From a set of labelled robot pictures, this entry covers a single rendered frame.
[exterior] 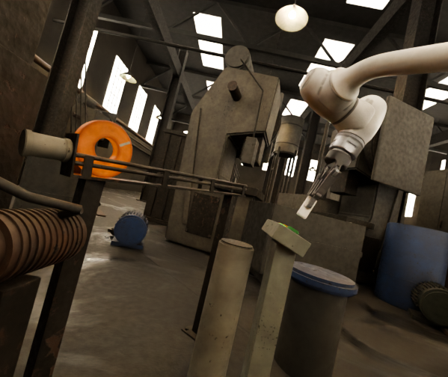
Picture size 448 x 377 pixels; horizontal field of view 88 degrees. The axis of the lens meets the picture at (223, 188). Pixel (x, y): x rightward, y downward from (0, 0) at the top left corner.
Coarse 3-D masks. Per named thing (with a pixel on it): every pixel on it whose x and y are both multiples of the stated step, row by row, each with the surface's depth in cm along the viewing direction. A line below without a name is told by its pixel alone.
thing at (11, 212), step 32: (0, 224) 38; (32, 224) 43; (64, 224) 51; (0, 256) 37; (32, 256) 42; (64, 256) 52; (0, 288) 40; (32, 288) 45; (0, 320) 40; (0, 352) 41
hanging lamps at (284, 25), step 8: (280, 8) 417; (288, 8) 435; (296, 8) 436; (144, 16) 871; (280, 16) 444; (288, 16) 448; (296, 16) 445; (304, 16) 430; (280, 24) 456; (288, 24) 456; (296, 24) 452; (304, 24) 440; (128, 72) 845; (128, 80) 880; (432, 152) 1199; (312, 168) 1589; (424, 176) 1192
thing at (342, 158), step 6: (330, 150) 74; (336, 150) 72; (330, 156) 72; (336, 156) 71; (342, 156) 71; (348, 156) 71; (330, 162) 75; (336, 162) 71; (342, 162) 71; (348, 162) 71; (330, 168) 72; (342, 168) 73
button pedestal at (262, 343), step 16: (272, 224) 78; (272, 240) 83; (288, 240) 69; (304, 240) 69; (272, 256) 77; (288, 256) 75; (272, 272) 75; (288, 272) 75; (272, 288) 75; (288, 288) 75; (272, 304) 74; (256, 320) 78; (272, 320) 74; (256, 336) 74; (272, 336) 74; (256, 352) 73; (272, 352) 73; (256, 368) 73
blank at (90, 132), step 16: (80, 128) 59; (96, 128) 60; (112, 128) 64; (80, 144) 58; (112, 144) 67; (128, 144) 68; (80, 160) 58; (128, 160) 69; (96, 176) 63; (112, 176) 66
